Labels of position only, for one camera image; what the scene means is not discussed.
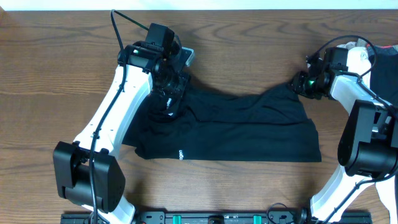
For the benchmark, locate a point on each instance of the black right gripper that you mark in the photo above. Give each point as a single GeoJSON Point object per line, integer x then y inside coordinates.
{"type": "Point", "coordinates": [297, 86]}

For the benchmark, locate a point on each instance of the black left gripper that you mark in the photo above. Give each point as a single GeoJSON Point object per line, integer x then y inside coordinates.
{"type": "Point", "coordinates": [173, 94]}

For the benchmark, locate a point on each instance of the black t-shirt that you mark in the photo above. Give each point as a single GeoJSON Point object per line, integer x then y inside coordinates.
{"type": "Point", "coordinates": [204, 125]}

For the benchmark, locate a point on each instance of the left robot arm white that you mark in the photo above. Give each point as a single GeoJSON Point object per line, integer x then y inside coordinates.
{"type": "Point", "coordinates": [86, 170]}

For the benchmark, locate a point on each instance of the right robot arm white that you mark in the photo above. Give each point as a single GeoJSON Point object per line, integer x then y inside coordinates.
{"type": "Point", "coordinates": [367, 151]}

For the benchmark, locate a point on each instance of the white crumpled garment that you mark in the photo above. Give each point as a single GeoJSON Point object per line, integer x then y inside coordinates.
{"type": "Point", "coordinates": [358, 61]}

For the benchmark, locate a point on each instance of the grey garment with red trim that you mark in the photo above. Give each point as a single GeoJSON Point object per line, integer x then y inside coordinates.
{"type": "Point", "coordinates": [384, 50]}

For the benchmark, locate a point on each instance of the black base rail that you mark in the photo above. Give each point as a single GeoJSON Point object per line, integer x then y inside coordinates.
{"type": "Point", "coordinates": [272, 215]}

